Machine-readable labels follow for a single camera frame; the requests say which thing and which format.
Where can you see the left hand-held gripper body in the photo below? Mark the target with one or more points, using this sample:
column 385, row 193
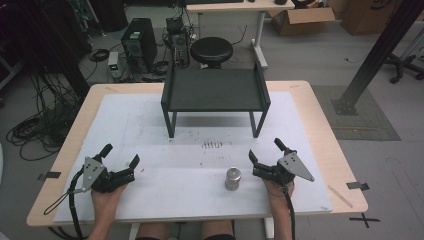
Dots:
column 100, row 178

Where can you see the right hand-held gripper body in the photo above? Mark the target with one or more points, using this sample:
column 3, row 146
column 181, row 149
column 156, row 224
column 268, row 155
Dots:
column 286, row 166

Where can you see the silver metal cylinder weight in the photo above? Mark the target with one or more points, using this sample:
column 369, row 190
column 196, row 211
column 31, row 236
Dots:
column 232, row 179

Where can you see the person's left hand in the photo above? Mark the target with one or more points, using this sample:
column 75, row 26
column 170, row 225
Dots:
column 106, row 198

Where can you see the person's right hand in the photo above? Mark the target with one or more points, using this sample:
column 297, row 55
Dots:
column 276, row 190

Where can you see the white foam mat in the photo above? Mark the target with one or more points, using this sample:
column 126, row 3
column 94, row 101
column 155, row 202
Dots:
column 166, row 190

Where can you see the black tape strip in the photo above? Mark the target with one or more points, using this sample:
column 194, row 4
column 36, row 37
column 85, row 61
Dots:
column 357, row 185
column 50, row 175

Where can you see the beige tape strip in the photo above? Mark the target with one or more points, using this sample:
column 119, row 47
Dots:
column 340, row 196

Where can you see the white table leg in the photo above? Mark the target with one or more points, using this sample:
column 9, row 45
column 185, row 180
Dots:
column 268, row 228
column 134, row 232

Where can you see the black metal shelf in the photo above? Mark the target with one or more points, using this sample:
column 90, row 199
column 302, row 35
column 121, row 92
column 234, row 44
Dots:
column 215, row 96

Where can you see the person's left leg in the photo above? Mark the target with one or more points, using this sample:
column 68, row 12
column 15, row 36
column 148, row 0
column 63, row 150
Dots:
column 153, row 232

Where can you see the person's leg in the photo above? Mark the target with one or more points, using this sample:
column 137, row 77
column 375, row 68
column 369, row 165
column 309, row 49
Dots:
column 153, row 232
column 218, row 231

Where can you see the person's right leg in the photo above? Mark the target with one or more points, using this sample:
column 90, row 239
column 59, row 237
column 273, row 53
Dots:
column 218, row 231

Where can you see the grey floor mat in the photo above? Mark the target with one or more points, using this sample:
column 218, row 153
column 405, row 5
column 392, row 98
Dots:
column 361, row 123

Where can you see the white power supply box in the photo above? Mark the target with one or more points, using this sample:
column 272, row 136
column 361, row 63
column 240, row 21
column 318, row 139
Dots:
column 113, row 64

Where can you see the black tape cross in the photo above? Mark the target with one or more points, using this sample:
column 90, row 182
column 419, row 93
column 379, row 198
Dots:
column 364, row 220

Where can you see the black computer tower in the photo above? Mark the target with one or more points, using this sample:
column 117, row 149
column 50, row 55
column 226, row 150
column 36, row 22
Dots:
column 139, row 43

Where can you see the black round stool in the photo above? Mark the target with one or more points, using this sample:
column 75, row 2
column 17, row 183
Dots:
column 211, row 51

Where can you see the small open computer case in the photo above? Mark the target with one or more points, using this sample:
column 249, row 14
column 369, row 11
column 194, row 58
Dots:
column 178, row 45

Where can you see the open cardboard box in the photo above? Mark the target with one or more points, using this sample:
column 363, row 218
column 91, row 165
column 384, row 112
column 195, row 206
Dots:
column 301, row 20

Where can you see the black office chair base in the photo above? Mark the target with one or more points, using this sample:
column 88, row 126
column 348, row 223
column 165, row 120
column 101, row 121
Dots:
column 403, row 66

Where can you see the white desk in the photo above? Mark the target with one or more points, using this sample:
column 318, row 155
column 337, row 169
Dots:
column 233, row 6

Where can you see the large closed cardboard box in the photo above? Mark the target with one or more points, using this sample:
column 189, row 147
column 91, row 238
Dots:
column 366, row 16

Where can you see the black keyboard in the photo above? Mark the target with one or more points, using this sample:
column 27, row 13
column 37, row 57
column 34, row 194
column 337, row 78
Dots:
column 213, row 1

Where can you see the black metal frame post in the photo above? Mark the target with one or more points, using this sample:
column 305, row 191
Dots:
column 378, row 55

